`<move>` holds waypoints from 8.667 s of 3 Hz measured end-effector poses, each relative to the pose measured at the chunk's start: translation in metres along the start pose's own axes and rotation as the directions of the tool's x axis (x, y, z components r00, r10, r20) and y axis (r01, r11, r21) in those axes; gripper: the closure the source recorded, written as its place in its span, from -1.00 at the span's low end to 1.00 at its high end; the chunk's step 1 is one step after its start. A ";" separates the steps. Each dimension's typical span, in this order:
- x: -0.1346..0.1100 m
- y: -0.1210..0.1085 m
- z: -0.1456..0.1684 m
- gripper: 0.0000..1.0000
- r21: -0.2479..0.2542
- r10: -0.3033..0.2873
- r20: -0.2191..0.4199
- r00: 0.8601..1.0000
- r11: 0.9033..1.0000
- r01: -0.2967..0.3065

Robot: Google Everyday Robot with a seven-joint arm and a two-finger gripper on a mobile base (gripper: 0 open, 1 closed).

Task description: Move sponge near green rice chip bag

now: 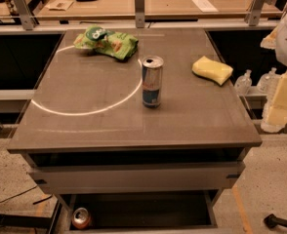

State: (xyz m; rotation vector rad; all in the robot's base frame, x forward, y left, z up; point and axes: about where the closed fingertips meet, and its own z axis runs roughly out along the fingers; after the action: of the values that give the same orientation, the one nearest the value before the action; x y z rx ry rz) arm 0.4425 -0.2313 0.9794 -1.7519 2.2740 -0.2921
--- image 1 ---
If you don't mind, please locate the clear plastic bottle left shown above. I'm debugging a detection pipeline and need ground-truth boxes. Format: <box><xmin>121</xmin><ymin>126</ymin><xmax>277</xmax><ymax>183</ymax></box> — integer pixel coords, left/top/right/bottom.
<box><xmin>234</xmin><ymin>69</ymin><xmax>252</xmax><ymax>96</ymax></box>

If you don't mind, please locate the clear plastic bottle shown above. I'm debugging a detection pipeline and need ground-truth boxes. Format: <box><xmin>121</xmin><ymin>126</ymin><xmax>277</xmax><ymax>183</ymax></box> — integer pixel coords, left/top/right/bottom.
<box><xmin>234</xmin><ymin>69</ymin><xmax>252</xmax><ymax>96</ymax></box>
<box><xmin>257</xmin><ymin>67</ymin><xmax>276</xmax><ymax>94</ymax></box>

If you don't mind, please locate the grey metal bracket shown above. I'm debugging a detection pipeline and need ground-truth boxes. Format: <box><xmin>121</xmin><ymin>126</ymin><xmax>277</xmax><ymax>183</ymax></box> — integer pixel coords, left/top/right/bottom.
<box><xmin>9</xmin><ymin>0</ymin><xmax>36</xmax><ymax>30</ymax></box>
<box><xmin>135</xmin><ymin>0</ymin><xmax>144</xmax><ymax>28</ymax></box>
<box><xmin>245</xmin><ymin>0</ymin><xmax>266</xmax><ymax>26</ymax></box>

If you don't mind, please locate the black chair base leg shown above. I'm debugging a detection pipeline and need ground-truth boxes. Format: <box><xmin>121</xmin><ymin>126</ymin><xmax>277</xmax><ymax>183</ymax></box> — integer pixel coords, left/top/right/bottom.
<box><xmin>264</xmin><ymin>214</ymin><xmax>287</xmax><ymax>229</ymax></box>

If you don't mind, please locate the green rice chip bag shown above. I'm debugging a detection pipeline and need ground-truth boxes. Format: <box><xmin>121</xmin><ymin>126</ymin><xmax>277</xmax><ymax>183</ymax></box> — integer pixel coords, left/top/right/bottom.
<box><xmin>73</xmin><ymin>25</ymin><xmax>139</xmax><ymax>60</ymax></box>

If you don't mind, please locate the yellow sponge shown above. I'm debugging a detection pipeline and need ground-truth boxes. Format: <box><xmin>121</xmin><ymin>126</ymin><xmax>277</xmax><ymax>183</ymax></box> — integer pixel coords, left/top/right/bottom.
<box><xmin>191</xmin><ymin>56</ymin><xmax>233</xmax><ymax>86</ymax></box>

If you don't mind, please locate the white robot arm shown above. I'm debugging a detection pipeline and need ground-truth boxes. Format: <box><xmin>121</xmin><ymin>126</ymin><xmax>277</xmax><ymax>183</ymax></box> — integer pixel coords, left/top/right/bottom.
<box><xmin>261</xmin><ymin>13</ymin><xmax>287</xmax><ymax>133</ymax></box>

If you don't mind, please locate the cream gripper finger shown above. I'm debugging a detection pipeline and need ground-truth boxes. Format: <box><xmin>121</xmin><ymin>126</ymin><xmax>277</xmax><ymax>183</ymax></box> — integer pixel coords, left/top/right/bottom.
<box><xmin>261</xmin><ymin>71</ymin><xmax>287</xmax><ymax>133</ymax></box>
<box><xmin>260</xmin><ymin>28</ymin><xmax>277</xmax><ymax>50</ymax></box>

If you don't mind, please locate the grey metal bracket right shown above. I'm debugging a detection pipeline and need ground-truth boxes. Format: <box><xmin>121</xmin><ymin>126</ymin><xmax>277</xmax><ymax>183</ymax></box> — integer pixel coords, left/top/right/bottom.
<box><xmin>245</xmin><ymin>0</ymin><xmax>266</xmax><ymax>26</ymax></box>

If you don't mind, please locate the grey metal bracket centre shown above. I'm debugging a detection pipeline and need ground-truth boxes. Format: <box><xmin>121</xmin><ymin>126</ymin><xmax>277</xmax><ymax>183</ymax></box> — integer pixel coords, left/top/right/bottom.
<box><xmin>135</xmin><ymin>0</ymin><xmax>144</xmax><ymax>28</ymax></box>

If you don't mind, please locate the black floor cable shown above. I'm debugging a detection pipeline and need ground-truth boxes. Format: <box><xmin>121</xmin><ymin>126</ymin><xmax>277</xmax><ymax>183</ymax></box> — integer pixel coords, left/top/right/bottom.
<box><xmin>0</xmin><ymin>184</ymin><xmax>39</xmax><ymax>209</ymax></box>

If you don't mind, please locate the grey metal bracket left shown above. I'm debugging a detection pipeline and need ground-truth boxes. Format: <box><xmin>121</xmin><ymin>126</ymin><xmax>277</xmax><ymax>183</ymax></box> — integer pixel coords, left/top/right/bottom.
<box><xmin>9</xmin><ymin>0</ymin><xmax>36</xmax><ymax>30</ymax></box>

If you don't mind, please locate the clear plastic bottle right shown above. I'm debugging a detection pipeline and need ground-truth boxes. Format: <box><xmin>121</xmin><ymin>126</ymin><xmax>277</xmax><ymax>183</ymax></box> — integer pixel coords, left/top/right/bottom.
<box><xmin>257</xmin><ymin>67</ymin><xmax>276</xmax><ymax>94</ymax></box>

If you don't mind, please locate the orange can on floor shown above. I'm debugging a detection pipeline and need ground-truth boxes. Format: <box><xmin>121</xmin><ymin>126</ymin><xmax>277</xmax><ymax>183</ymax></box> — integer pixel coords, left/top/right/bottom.
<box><xmin>71</xmin><ymin>208</ymin><xmax>92</xmax><ymax>229</ymax></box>

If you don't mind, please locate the small paper card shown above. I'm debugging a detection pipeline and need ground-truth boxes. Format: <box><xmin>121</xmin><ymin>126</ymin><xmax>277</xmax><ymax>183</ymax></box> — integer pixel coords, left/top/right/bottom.
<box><xmin>47</xmin><ymin>0</ymin><xmax>73</xmax><ymax>11</ymax></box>

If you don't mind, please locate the blue silver energy drink can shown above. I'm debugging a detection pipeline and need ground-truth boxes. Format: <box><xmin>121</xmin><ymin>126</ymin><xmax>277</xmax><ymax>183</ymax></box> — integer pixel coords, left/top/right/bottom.
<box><xmin>142</xmin><ymin>56</ymin><xmax>164</xmax><ymax>108</ymax></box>

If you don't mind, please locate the white envelope paper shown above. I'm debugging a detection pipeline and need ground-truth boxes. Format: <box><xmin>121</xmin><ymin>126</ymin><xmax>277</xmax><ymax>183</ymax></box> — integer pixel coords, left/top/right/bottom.
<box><xmin>192</xmin><ymin>0</ymin><xmax>218</xmax><ymax>13</ymax></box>

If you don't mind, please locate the grey table drawer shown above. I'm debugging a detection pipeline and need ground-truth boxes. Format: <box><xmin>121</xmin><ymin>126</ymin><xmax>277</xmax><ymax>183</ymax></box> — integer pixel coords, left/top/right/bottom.
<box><xmin>30</xmin><ymin>162</ymin><xmax>245</xmax><ymax>195</ymax></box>

